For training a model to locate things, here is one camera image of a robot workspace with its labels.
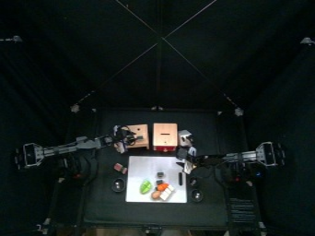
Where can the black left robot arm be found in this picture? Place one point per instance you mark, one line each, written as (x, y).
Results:
(61, 149)

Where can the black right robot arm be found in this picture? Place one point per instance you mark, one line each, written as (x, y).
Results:
(245, 156)

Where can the black toy sushi roll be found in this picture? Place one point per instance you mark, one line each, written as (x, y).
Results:
(160, 174)

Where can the dark toy sushi roll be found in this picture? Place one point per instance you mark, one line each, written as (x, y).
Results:
(159, 182)

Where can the orange toy sushi piece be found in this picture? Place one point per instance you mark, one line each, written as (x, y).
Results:
(163, 186)

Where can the pink toy sushi piece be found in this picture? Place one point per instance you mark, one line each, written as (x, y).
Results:
(120, 167)

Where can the tan toy sushi piece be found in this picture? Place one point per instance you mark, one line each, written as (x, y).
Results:
(155, 194)

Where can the plain wooden box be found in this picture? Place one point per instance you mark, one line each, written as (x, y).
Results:
(140, 136)

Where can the black stick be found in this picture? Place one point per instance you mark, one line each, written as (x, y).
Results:
(180, 179)

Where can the small black bowl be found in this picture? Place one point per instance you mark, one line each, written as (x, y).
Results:
(196, 195)
(117, 185)
(193, 182)

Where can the small grey white box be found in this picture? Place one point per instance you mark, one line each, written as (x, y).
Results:
(185, 137)

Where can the wooden box with red base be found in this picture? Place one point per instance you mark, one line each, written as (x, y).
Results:
(164, 136)

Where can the white rectangular tray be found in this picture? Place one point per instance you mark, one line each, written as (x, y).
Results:
(141, 167)

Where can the white toy rice block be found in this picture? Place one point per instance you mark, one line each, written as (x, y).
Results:
(167, 193)

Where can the green toy leaf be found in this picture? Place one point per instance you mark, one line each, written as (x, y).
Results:
(145, 187)

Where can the grey frame corner bracket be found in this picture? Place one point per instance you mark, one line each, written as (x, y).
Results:
(307, 40)
(75, 108)
(239, 112)
(16, 39)

